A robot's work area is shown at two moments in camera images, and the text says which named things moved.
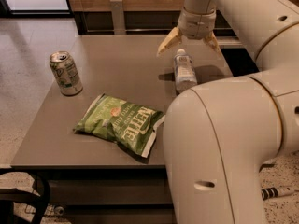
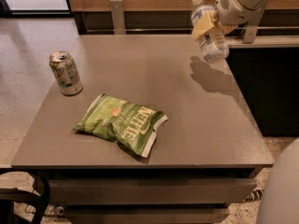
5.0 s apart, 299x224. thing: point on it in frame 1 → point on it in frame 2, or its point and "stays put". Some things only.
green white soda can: x=65 y=73 stays put
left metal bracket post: x=118 y=17 stays put
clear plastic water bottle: x=185 y=77 → x=213 y=42
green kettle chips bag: x=131 y=125 stays put
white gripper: x=196 y=24 → x=231 y=10
